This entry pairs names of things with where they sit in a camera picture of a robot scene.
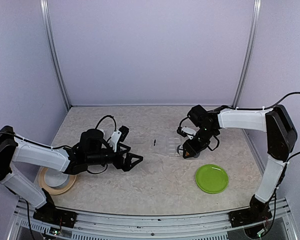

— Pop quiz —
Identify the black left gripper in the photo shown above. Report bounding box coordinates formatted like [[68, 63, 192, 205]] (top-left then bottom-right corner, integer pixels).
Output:
[[86, 143, 144, 172]]

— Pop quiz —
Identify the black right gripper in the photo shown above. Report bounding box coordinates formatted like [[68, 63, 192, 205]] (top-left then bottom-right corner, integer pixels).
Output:
[[183, 125, 217, 158]]

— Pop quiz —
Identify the clear plastic pill organizer box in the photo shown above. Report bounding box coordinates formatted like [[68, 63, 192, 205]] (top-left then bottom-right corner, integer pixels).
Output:
[[151, 136, 181, 157]]

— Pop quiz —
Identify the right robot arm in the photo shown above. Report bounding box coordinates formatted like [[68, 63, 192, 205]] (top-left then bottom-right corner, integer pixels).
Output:
[[177, 102, 300, 222]]

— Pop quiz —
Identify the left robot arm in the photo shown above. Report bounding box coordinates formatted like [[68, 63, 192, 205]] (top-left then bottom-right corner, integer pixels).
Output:
[[0, 125, 144, 223]]

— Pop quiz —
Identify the green plate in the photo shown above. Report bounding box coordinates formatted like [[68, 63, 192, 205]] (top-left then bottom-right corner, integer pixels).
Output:
[[195, 164, 229, 194]]

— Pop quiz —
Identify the white bowl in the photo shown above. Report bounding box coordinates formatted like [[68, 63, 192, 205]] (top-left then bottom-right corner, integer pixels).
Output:
[[44, 168, 69, 189]]

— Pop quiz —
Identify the beige plate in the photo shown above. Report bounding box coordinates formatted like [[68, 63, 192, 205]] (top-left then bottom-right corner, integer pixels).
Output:
[[38, 167, 77, 196]]

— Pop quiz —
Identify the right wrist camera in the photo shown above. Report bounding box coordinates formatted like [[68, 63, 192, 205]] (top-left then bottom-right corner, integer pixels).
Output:
[[176, 126, 196, 140]]

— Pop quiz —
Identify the front aluminium rail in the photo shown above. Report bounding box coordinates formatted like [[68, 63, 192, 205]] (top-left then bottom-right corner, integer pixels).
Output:
[[7, 199, 298, 240]]

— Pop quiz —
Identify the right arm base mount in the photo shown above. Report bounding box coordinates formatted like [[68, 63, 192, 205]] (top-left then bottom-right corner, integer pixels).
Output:
[[228, 195, 273, 228]]

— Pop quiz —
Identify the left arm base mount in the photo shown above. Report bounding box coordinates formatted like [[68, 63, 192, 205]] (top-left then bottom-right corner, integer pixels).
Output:
[[33, 188, 77, 229]]

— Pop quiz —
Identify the right aluminium frame post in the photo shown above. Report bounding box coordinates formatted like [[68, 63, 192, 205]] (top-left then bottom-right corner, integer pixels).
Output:
[[232, 0, 262, 108]]

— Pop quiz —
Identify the aluminium frame post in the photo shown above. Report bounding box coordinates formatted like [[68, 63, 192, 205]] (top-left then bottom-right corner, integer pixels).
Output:
[[39, 0, 72, 112], [232, 0, 262, 108]]

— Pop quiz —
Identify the left aluminium frame post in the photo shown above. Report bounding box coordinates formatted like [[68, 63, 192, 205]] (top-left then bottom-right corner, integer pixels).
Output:
[[39, 0, 72, 112]]

